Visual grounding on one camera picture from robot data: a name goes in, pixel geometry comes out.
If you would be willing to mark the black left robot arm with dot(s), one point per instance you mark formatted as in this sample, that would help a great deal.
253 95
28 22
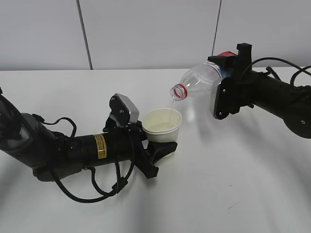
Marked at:
26 138

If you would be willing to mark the white paper cup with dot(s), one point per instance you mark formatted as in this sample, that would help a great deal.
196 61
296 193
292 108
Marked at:
162 125

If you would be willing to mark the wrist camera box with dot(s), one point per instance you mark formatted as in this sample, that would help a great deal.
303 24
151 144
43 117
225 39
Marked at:
227 97
123 111

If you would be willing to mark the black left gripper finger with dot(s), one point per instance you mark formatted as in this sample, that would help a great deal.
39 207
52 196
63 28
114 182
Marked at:
158 150

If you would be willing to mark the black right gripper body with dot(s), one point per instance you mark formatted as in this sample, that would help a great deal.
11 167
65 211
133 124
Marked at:
238 66

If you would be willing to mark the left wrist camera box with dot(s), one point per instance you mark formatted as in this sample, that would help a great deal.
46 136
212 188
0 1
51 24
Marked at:
123 111

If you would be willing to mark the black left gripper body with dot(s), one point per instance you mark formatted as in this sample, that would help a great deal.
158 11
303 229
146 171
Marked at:
127 132

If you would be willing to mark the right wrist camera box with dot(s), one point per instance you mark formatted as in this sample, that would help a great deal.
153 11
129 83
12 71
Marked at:
227 97

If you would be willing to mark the clear plastic water bottle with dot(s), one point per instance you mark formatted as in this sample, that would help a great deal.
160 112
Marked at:
197 81

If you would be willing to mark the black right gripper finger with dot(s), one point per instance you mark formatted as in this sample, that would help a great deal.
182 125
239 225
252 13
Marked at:
224 62

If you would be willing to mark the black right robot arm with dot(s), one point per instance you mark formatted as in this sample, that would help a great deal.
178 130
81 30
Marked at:
290 103

